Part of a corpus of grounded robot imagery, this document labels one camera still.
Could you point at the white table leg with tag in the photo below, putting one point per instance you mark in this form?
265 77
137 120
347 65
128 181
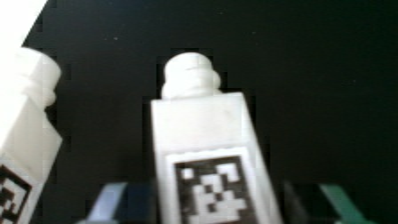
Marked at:
214 183

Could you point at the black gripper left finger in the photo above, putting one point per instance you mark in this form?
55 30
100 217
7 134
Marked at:
123 205

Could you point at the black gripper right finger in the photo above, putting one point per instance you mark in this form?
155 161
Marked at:
317 204

